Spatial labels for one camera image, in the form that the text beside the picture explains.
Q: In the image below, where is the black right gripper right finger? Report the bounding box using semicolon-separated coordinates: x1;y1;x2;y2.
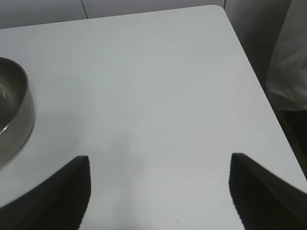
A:
228;152;307;230

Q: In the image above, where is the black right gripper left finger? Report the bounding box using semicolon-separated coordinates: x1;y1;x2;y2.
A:
0;155;92;230

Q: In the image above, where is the stainless steel mixing bowl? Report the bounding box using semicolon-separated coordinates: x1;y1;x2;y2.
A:
0;57;36;170

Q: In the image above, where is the white plastic bag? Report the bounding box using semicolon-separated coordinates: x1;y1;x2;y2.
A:
265;0;307;112

